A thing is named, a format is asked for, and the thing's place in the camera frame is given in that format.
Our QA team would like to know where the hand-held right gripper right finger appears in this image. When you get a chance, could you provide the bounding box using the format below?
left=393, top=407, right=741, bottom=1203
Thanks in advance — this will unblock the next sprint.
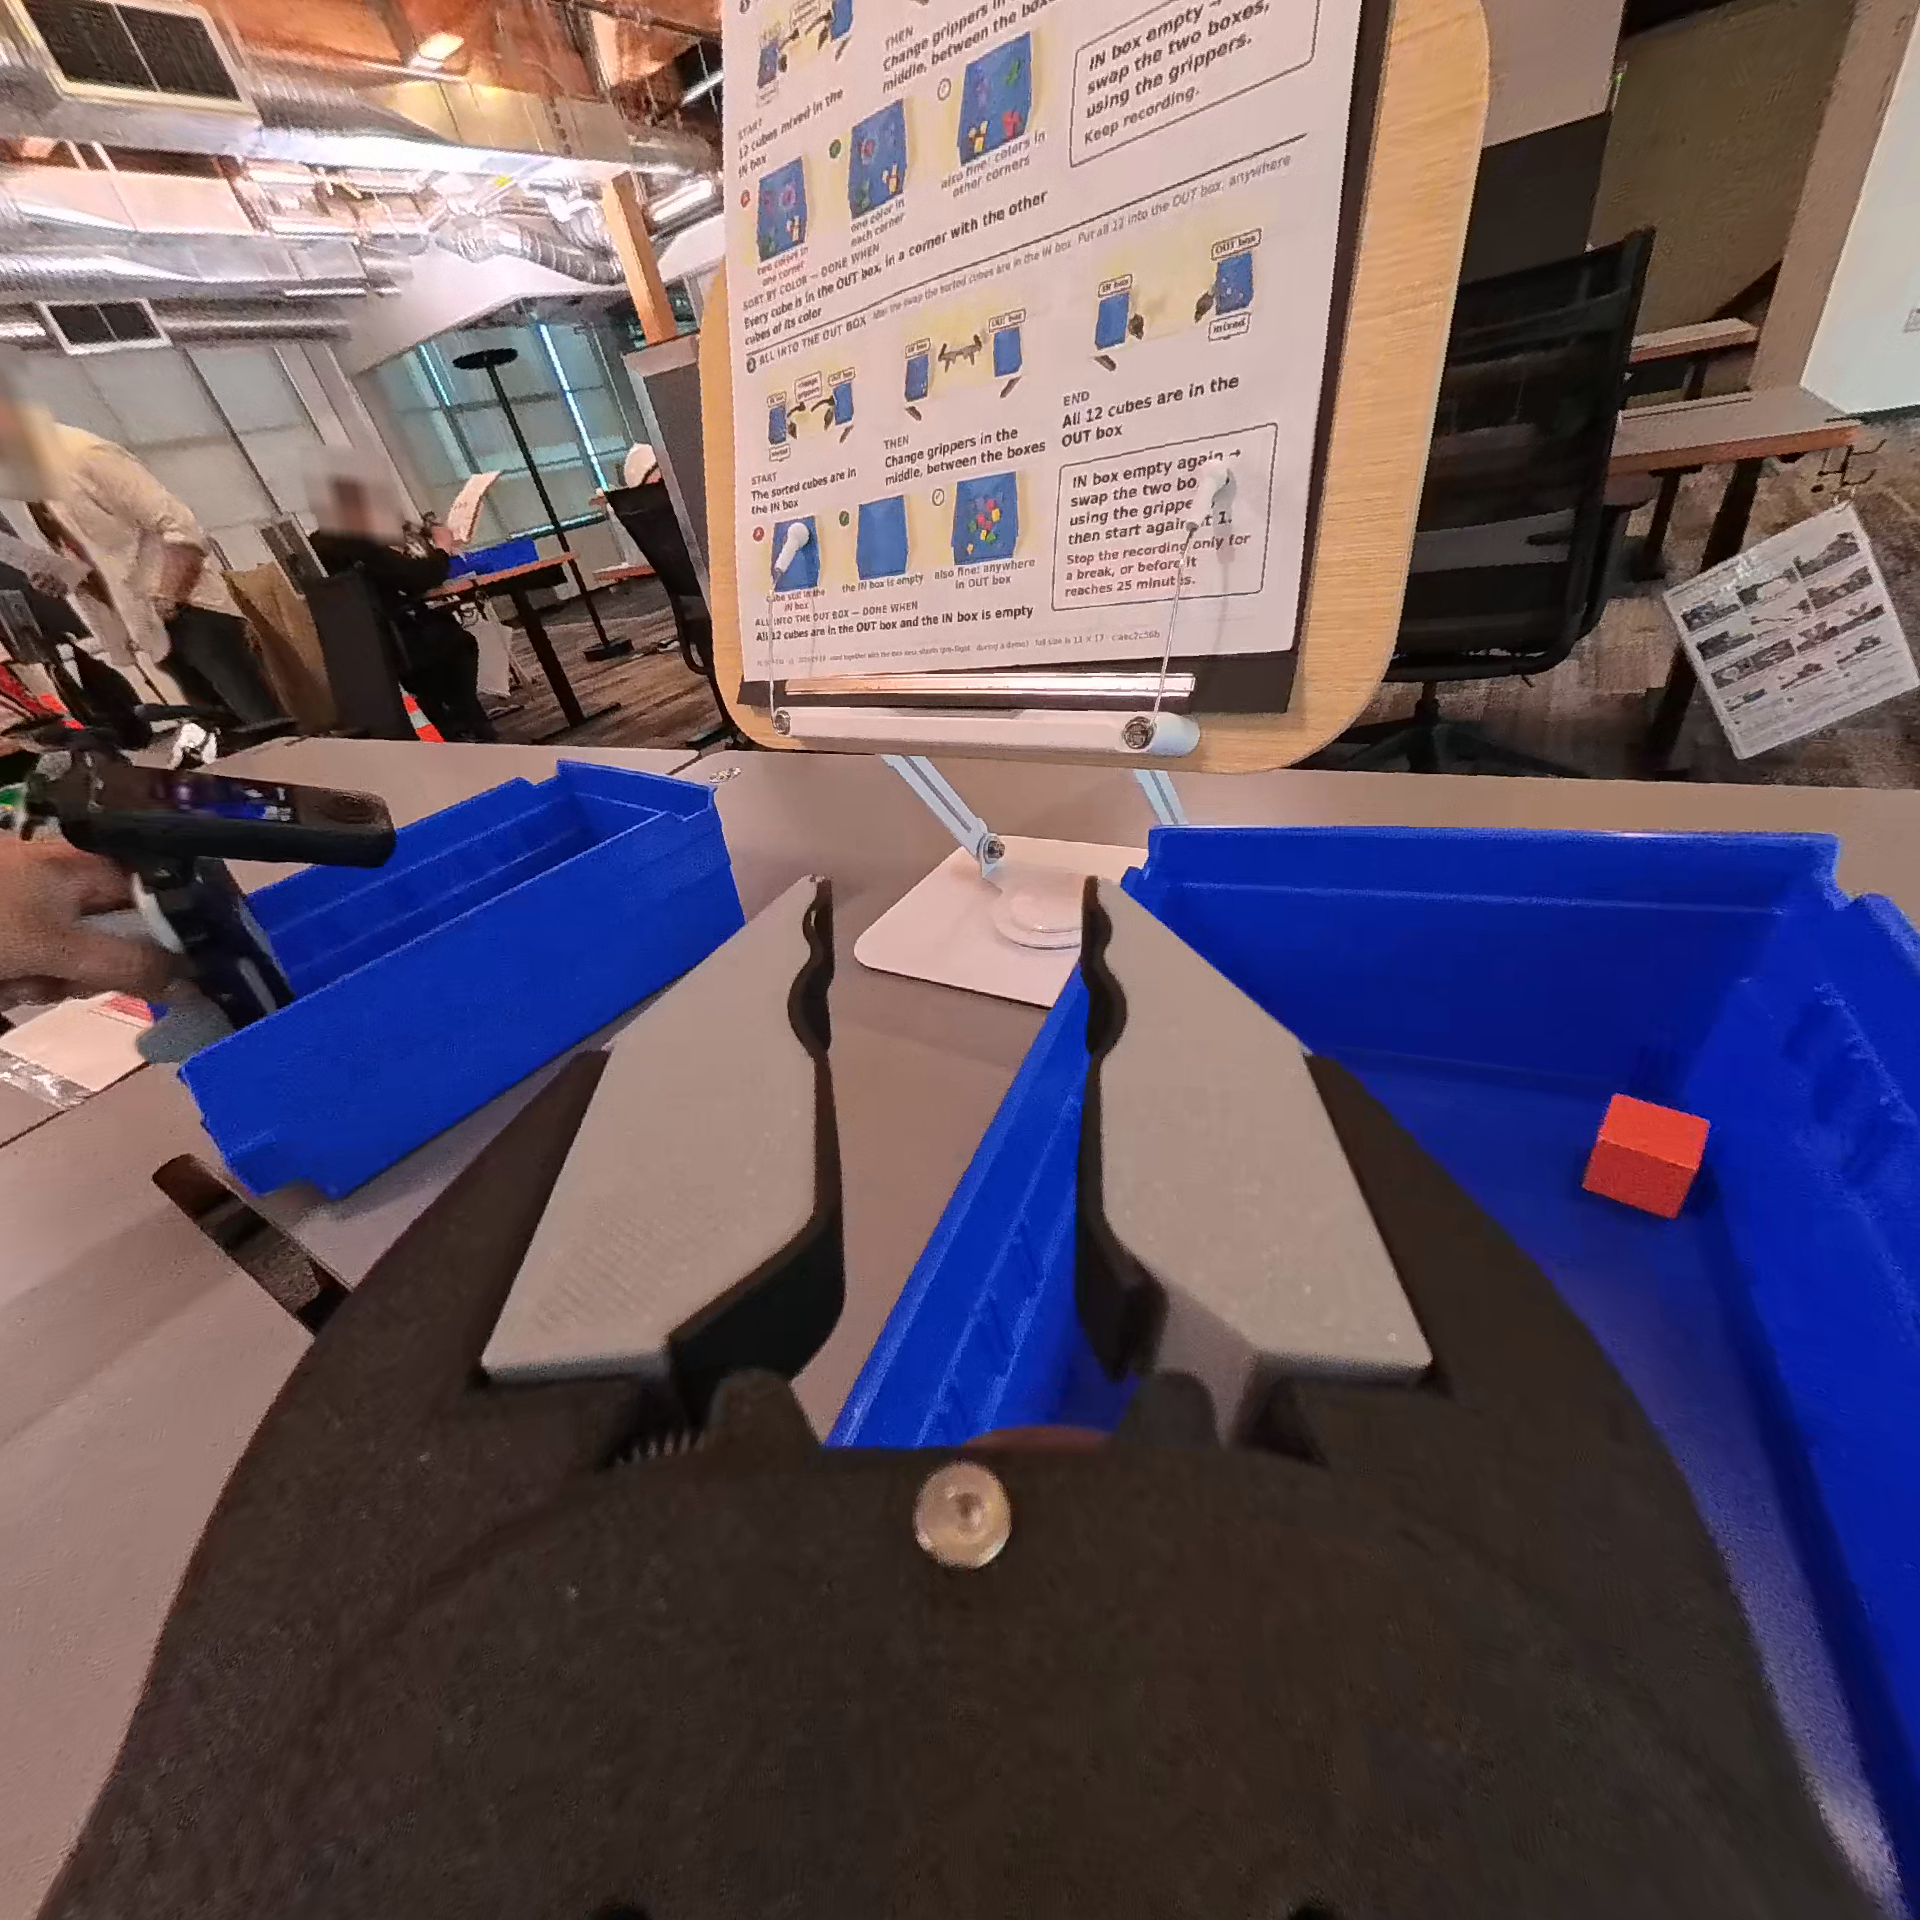
left=1075, top=879, right=1437, bottom=1444

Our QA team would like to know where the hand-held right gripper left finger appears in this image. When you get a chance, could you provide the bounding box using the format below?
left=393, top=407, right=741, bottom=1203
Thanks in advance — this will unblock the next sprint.
left=479, top=873, right=847, bottom=1396

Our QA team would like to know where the blue plastic bin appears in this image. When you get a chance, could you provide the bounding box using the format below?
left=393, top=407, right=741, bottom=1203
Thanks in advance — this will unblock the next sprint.
left=180, top=758, right=748, bottom=1203
left=824, top=822, right=1920, bottom=1905

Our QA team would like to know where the red cube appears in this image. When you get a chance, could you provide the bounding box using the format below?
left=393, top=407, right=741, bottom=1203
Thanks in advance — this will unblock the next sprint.
left=1581, top=1095, right=1712, bottom=1220

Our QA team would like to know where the person's left hand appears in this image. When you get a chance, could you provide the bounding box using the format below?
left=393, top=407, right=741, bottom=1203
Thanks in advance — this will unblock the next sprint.
left=0, top=838, right=189, bottom=1009

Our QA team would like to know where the paper in plastic sleeve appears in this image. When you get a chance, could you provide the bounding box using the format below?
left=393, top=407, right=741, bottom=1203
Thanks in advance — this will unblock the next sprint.
left=0, top=989, right=159, bottom=1113

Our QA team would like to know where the black office chair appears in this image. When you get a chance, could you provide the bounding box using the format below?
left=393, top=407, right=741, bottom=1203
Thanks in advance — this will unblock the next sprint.
left=1388, top=228, right=1659, bottom=774
left=604, top=480, right=735, bottom=744

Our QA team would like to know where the black floor lamp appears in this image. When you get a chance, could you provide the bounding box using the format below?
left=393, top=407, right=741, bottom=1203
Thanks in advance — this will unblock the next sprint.
left=451, top=347, right=640, bottom=665

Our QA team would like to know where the grey partition panel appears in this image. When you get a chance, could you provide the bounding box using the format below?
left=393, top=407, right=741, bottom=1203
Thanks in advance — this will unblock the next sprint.
left=622, top=334, right=710, bottom=527

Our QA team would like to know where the laminated picture sheet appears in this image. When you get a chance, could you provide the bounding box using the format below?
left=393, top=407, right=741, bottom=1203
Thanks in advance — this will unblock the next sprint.
left=1662, top=502, right=1920, bottom=761

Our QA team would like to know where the wooden top desk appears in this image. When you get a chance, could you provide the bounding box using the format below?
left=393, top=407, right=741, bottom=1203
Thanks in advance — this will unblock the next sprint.
left=1604, top=385, right=1864, bottom=774

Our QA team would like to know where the wooden document stand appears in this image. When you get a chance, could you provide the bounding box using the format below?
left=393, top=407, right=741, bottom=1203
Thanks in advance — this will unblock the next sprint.
left=699, top=0, right=1495, bottom=1009

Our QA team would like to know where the white instruction sheet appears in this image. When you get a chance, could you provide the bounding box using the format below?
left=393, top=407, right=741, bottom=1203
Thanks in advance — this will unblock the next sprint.
left=724, top=0, right=1366, bottom=676

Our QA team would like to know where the metal air duct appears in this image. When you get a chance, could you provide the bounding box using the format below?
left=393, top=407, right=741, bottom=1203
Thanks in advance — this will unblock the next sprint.
left=0, top=29, right=723, bottom=301

